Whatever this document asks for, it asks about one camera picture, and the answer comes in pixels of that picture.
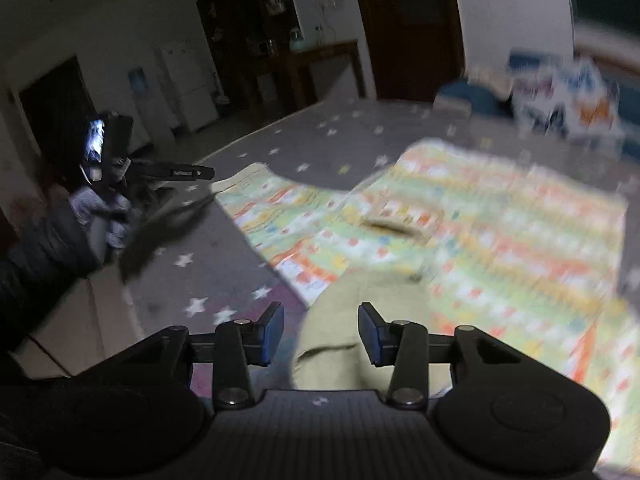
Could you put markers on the dark wooden shelf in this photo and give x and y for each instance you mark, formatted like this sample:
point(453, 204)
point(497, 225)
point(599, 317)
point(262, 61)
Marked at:
point(245, 35)

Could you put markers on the dark wooden door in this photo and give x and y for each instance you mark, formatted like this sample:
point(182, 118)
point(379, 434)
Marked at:
point(405, 25)

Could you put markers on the beige garment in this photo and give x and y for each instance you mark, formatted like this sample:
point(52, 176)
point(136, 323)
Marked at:
point(330, 320)

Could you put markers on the wooden table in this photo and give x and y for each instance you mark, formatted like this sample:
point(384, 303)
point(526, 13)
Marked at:
point(325, 62)

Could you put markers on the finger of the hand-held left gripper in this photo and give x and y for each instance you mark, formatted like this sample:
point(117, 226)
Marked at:
point(160, 230)
point(175, 171)

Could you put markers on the person's left hand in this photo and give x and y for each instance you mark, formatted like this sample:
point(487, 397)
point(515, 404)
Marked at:
point(97, 215)

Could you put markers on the colourful patterned garment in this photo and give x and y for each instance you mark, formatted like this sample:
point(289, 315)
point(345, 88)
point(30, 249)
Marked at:
point(500, 235)

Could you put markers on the beige bed base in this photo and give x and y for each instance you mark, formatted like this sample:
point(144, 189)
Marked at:
point(65, 325)

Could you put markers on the water dispenser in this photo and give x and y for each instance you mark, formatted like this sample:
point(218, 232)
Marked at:
point(137, 82)

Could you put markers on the white refrigerator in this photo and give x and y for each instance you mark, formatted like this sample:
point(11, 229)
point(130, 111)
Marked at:
point(187, 85)

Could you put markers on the grey star bedsheet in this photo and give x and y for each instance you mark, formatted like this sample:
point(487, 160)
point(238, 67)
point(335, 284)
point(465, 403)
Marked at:
point(225, 260)

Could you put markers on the light blue jar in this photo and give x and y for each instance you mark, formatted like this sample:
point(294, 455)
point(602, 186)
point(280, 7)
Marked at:
point(298, 42)

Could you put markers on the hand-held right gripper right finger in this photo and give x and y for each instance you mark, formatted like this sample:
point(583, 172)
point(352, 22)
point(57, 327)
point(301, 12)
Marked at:
point(369, 335)

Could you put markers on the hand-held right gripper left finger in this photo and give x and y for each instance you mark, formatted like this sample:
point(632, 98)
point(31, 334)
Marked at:
point(270, 337)

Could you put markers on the blue cushion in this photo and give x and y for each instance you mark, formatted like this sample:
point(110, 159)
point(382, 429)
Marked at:
point(470, 99)

